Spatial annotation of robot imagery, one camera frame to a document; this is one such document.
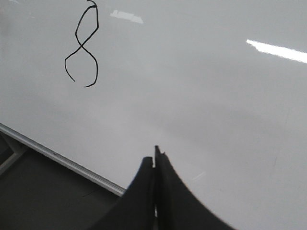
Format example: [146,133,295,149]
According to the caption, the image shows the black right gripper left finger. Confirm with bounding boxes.
[89,157,155,230]

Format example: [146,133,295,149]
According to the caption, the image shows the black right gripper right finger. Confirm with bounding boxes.
[154,145,233,230]

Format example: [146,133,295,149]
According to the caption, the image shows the grey metal stand bar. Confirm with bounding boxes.
[0,132,28,175]

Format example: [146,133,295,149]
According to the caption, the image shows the white whiteboard with aluminium frame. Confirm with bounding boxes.
[0,0,307,230]

